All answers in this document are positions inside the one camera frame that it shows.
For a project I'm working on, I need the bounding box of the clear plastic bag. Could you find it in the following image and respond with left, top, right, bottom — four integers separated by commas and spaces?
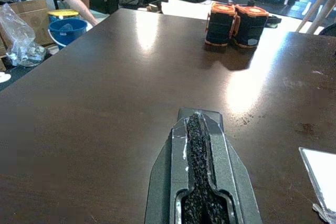
0, 3, 48, 68

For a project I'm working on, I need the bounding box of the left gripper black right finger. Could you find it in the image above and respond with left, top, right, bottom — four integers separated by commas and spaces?
196, 110, 263, 224

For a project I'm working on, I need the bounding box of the flat black phone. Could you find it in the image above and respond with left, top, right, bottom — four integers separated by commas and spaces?
298, 146, 336, 213

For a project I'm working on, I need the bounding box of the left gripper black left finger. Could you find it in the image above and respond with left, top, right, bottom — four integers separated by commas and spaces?
143, 107, 205, 224

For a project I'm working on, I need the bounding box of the blue plastic bucket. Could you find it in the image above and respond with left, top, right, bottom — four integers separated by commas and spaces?
48, 18, 89, 51

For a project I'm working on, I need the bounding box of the flat black object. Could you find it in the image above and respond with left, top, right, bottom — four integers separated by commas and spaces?
264, 14, 283, 28

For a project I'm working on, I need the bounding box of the brown cardboard box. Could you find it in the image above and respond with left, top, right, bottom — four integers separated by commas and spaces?
7, 0, 55, 47

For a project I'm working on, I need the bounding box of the black and orange pouch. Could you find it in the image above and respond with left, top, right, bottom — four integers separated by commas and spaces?
204, 2, 238, 48
230, 3, 270, 49

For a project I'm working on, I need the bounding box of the dark brown wooden table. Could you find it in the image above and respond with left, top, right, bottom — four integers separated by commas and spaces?
0, 7, 336, 224

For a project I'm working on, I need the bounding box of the container with yellow lid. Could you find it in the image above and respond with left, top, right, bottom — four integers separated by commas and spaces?
46, 9, 80, 24

